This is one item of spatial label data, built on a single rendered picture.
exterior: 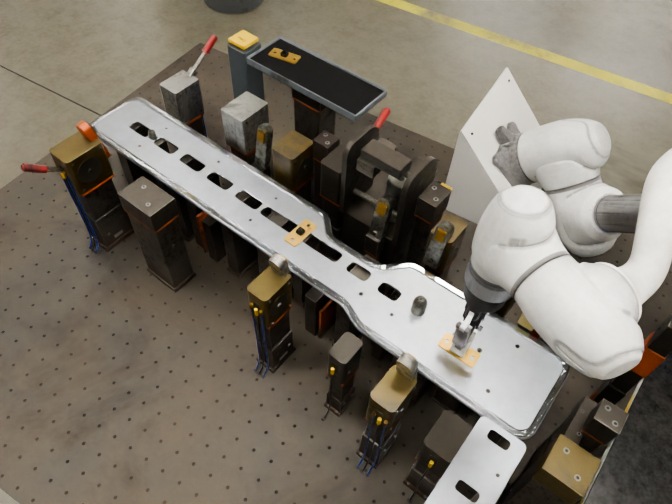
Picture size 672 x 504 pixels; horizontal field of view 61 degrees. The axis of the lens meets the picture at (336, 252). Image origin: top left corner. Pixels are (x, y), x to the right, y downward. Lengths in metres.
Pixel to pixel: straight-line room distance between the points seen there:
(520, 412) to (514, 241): 0.48
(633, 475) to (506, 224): 0.59
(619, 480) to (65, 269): 1.48
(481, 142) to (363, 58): 2.08
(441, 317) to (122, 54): 2.99
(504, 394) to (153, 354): 0.89
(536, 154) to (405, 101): 1.78
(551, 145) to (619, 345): 0.98
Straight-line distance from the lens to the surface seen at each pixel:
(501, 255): 0.85
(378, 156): 1.30
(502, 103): 1.87
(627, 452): 1.24
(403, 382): 1.14
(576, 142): 1.69
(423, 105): 3.41
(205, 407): 1.50
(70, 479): 1.53
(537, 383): 1.26
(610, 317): 0.82
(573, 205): 1.70
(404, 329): 1.25
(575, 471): 1.15
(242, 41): 1.70
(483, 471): 1.16
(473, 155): 1.70
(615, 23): 4.59
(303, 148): 1.47
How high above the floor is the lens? 2.07
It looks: 53 degrees down
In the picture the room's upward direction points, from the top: 4 degrees clockwise
